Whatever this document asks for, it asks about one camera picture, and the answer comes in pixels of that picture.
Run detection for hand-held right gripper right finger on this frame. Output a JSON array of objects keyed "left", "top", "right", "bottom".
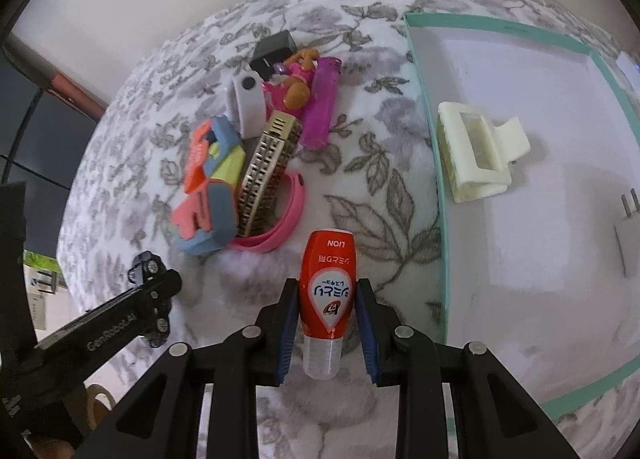
[{"left": 354, "top": 279, "right": 581, "bottom": 459}]

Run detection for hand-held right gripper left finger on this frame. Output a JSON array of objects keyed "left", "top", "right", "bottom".
[{"left": 96, "top": 278, "right": 301, "bottom": 459}]

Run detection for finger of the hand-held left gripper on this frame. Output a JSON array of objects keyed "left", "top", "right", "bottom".
[
  {"left": 128, "top": 250, "right": 164, "bottom": 286},
  {"left": 141, "top": 298, "right": 174, "bottom": 348}
]

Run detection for red squeeze bottle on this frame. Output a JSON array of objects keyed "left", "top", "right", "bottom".
[{"left": 298, "top": 228, "right": 357, "bottom": 380}]

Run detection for orange blue block toy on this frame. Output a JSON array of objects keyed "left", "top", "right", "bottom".
[{"left": 170, "top": 115, "right": 246, "bottom": 258}]

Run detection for pink wristband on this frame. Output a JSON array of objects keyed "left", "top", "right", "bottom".
[{"left": 229, "top": 174, "right": 307, "bottom": 254}]

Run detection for gold hair clip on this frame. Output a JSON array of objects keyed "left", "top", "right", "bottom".
[{"left": 235, "top": 110, "right": 304, "bottom": 239}]

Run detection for teal cardboard box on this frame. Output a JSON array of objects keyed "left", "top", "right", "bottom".
[{"left": 402, "top": 12, "right": 640, "bottom": 427}]

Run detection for white smartwatch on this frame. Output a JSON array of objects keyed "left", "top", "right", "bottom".
[{"left": 225, "top": 70, "right": 269, "bottom": 138}]

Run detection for cream hair claw clip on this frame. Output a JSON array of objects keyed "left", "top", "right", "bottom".
[{"left": 437, "top": 102, "right": 531, "bottom": 203}]

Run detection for pink doll toy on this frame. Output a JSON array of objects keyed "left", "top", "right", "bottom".
[{"left": 262, "top": 48, "right": 321, "bottom": 116}]

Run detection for magenta lighter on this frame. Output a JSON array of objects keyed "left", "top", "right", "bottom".
[{"left": 298, "top": 56, "right": 342, "bottom": 150}]

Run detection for black charger block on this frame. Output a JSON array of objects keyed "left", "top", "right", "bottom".
[{"left": 250, "top": 30, "right": 297, "bottom": 78}]

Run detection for white charger plug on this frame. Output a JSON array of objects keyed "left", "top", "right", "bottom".
[{"left": 614, "top": 192, "right": 640, "bottom": 278}]

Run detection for green white carton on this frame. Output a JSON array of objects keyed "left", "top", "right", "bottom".
[{"left": 22, "top": 249, "right": 64, "bottom": 331}]

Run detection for floral blanket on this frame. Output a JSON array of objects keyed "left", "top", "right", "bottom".
[{"left": 56, "top": 0, "right": 640, "bottom": 459}]

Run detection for dark cabinet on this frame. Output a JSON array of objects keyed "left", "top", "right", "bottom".
[{"left": 0, "top": 34, "right": 107, "bottom": 190}]

